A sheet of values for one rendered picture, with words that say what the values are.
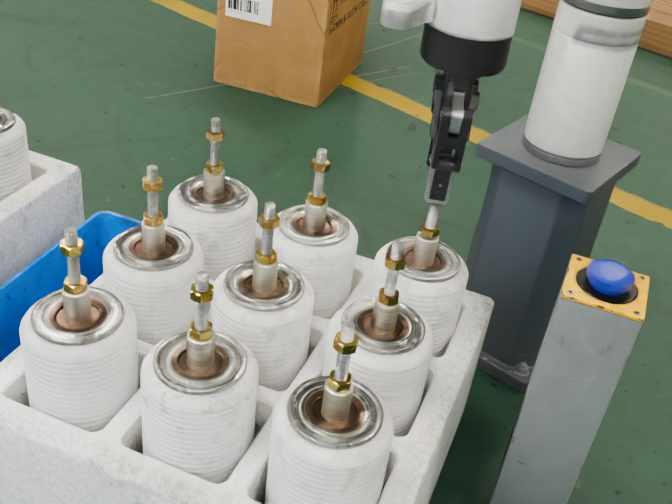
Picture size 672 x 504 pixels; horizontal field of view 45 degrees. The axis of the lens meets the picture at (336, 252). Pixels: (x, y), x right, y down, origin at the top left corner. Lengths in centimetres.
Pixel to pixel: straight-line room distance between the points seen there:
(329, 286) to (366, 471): 26
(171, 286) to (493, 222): 41
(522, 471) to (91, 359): 43
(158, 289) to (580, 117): 48
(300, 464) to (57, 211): 56
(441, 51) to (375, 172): 81
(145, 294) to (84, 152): 74
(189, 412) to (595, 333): 35
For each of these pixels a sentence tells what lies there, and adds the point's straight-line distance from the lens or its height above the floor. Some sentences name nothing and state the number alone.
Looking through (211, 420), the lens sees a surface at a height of 23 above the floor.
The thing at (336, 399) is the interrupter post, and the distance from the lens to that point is 62.
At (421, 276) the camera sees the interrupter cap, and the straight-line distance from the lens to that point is 80.
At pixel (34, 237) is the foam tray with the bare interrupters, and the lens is 106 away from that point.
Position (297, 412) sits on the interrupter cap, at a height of 25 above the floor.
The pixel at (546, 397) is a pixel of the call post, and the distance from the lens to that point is 79.
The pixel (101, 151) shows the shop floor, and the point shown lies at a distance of 150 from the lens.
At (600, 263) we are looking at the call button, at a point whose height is 33.
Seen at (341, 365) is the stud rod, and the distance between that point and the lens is 61.
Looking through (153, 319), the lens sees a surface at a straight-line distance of 80.
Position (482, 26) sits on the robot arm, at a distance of 68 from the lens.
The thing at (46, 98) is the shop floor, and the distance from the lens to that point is 170.
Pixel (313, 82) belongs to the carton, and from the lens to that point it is 169.
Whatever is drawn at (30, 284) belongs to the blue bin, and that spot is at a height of 10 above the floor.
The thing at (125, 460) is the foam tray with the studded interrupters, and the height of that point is 18.
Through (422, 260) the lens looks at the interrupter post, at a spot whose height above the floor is 26.
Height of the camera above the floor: 71
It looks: 34 degrees down
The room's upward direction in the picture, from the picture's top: 8 degrees clockwise
